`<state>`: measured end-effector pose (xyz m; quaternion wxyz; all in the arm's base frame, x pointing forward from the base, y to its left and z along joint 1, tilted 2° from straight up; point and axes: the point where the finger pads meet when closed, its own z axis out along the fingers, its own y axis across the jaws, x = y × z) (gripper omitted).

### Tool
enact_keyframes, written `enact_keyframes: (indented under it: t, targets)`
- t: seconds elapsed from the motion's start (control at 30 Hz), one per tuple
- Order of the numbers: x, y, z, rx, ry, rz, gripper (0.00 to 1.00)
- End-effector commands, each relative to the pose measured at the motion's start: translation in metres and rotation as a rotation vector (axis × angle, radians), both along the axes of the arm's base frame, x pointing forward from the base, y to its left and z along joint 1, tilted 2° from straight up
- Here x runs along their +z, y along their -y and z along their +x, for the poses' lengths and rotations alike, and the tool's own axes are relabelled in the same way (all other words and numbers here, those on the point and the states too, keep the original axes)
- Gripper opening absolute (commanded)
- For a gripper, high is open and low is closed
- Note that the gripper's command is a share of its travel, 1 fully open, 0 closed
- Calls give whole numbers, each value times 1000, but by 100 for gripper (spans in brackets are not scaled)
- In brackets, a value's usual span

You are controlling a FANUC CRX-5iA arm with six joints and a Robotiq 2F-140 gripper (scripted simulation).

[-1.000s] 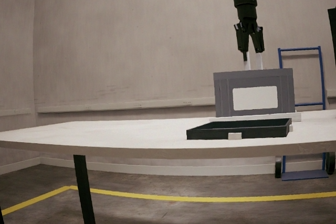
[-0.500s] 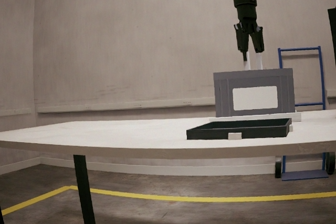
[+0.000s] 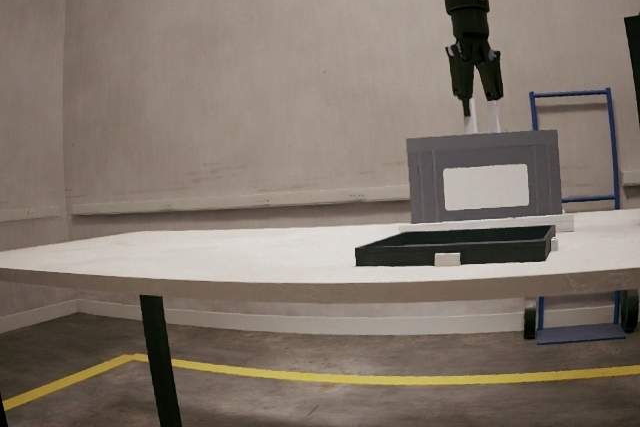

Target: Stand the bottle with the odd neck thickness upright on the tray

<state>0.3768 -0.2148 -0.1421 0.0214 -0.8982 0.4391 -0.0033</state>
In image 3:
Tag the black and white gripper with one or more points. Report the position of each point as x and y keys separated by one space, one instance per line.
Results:
x=471 y=30

